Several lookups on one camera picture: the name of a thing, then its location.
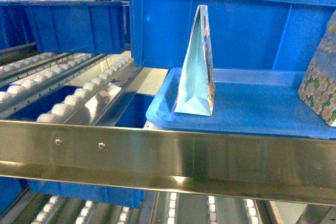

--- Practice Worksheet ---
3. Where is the flower gift bag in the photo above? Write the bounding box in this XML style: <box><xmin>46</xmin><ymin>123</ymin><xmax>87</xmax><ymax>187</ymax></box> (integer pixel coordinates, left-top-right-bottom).
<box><xmin>298</xmin><ymin>13</ymin><xmax>335</xmax><ymax>127</ymax></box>
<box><xmin>175</xmin><ymin>5</ymin><xmax>215</xmax><ymax>116</ymax></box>

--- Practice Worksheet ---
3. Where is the blue plastic tray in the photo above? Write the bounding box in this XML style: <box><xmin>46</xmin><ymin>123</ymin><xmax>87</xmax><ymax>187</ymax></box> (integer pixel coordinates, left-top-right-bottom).
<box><xmin>146</xmin><ymin>68</ymin><xmax>335</xmax><ymax>140</ymax></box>

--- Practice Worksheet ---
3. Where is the large blue bin behind tray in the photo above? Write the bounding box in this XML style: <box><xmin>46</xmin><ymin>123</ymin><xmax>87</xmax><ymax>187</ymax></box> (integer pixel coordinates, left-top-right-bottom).
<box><xmin>130</xmin><ymin>0</ymin><xmax>335</xmax><ymax>71</ymax></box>

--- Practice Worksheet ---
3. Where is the blue bin lower shelf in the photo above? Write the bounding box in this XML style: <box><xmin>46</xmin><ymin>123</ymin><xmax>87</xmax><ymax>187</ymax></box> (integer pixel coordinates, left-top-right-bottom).
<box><xmin>27</xmin><ymin>179</ymin><xmax>144</xmax><ymax>208</ymax></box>

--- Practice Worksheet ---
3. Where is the blue bin upper left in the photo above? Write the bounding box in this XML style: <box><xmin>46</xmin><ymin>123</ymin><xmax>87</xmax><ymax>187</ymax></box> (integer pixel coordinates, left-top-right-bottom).
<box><xmin>1</xmin><ymin>1</ymin><xmax>129</xmax><ymax>54</ymax></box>

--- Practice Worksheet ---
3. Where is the steel shelf front rail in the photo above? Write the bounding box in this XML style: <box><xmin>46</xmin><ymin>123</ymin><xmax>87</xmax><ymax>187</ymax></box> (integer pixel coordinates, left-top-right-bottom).
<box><xmin>1</xmin><ymin>120</ymin><xmax>335</xmax><ymax>206</ymax></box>

